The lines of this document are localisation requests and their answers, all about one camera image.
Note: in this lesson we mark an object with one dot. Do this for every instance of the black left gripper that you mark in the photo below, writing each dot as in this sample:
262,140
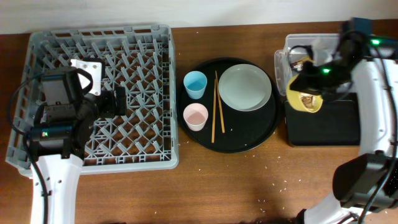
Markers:
110,109

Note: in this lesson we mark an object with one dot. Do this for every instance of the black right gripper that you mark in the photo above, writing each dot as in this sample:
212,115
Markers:
305,83

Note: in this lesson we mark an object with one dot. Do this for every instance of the yellow bowl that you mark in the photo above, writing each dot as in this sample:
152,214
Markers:
303,102

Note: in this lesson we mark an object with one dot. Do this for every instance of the pink cup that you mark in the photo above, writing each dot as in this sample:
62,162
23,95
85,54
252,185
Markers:
195,115

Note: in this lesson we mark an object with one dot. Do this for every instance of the light blue cup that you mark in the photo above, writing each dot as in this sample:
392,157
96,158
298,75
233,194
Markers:
195,83

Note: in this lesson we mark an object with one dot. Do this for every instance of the gold snack wrapper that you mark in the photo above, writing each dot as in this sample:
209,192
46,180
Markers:
297,66

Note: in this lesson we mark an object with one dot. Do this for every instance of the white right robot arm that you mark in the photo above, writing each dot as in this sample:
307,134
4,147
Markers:
367,63

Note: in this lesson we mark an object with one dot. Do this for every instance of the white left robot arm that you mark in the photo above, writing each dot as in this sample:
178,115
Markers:
62,126

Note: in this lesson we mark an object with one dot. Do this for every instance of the clear plastic waste bin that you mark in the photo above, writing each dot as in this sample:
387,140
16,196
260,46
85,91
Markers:
281,68

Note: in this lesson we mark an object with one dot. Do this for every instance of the black rectangular waste tray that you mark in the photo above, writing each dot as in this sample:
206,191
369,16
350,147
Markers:
335,124

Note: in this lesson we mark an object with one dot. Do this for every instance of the grey dishwasher rack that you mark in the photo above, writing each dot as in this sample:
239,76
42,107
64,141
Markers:
139,59

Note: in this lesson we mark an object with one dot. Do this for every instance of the pale grey plate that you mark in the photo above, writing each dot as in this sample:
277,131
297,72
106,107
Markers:
245,87

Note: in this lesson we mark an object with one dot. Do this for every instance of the round black tray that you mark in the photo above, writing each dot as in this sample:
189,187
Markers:
243,130

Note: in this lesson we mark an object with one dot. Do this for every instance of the right wooden chopstick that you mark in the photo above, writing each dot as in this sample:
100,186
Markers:
219,103

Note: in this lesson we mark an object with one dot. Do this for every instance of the wooden chopstick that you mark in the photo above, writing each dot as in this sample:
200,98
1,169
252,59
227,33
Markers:
219,103
213,114

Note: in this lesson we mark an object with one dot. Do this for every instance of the left wooden chopstick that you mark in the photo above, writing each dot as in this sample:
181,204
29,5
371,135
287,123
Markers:
213,114

